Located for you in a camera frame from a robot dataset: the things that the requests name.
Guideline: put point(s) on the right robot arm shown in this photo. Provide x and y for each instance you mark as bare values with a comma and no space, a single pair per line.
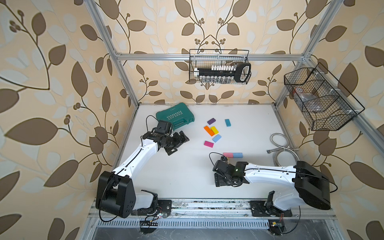
302,184

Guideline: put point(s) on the green plastic tool case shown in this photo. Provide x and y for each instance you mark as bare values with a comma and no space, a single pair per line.
178,115

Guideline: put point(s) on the plastic bag in basket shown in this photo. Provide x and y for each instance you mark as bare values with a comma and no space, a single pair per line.
308,102

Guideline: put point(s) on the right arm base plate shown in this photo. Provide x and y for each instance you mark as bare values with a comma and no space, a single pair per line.
266,209

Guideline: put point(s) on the right wire basket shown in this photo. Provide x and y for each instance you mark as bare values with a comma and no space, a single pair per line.
339,104

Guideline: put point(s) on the wire basket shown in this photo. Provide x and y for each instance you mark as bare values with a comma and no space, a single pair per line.
339,104
205,58

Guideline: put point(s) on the light blue block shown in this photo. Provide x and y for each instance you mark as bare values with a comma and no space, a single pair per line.
216,138
237,155

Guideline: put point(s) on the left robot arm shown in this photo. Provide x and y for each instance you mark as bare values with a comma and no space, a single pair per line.
116,194

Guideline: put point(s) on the magenta block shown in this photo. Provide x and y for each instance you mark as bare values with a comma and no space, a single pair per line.
209,144

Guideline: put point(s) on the orange long block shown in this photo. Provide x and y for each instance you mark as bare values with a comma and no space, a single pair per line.
209,131

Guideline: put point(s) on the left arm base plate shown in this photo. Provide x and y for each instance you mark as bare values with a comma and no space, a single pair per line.
158,207

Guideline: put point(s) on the purple block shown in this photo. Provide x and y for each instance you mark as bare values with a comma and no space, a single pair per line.
211,121

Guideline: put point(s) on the yellow block beside orange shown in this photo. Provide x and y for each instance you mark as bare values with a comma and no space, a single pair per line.
214,129

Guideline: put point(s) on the teal block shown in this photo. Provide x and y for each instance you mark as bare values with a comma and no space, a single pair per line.
228,123

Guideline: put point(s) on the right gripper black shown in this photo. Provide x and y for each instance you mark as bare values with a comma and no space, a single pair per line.
218,181

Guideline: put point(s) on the pink block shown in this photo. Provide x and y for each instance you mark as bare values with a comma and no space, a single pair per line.
228,155

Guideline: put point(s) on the black tool in basket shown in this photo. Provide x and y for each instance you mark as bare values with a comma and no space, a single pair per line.
238,73

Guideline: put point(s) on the back wire basket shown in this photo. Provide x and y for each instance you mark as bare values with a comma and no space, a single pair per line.
205,58

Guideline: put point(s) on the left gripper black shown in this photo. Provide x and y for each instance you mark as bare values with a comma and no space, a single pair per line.
178,141

